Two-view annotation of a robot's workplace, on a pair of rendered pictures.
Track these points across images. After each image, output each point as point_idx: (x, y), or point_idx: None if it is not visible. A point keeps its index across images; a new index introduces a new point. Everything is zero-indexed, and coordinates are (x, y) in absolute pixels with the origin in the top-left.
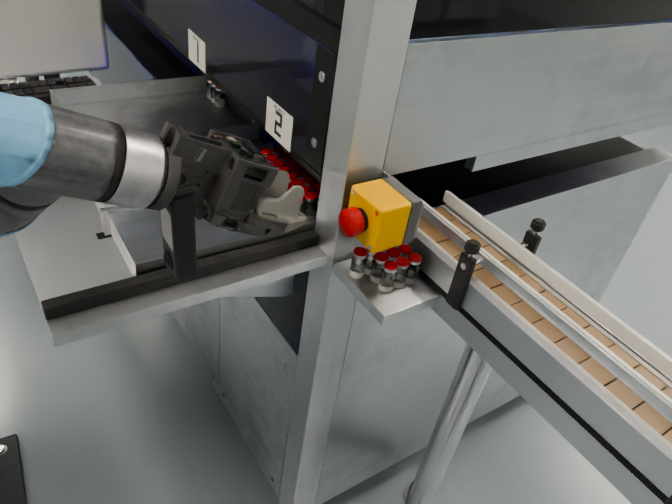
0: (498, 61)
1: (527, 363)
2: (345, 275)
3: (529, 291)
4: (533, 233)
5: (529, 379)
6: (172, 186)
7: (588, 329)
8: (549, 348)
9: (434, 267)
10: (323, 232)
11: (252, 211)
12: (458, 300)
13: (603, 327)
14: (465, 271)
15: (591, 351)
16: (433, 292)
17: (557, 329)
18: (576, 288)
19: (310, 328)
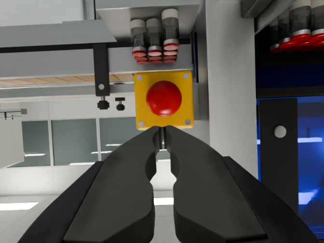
0: None
1: (26, 55)
2: (175, 4)
3: (65, 95)
4: (119, 101)
5: (19, 45)
6: None
7: (49, 82)
8: (22, 77)
9: (133, 59)
10: (234, 29)
11: (174, 209)
12: (93, 55)
13: (51, 85)
14: (98, 84)
15: (10, 92)
16: (121, 39)
17: (47, 79)
18: (68, 99)
19: None
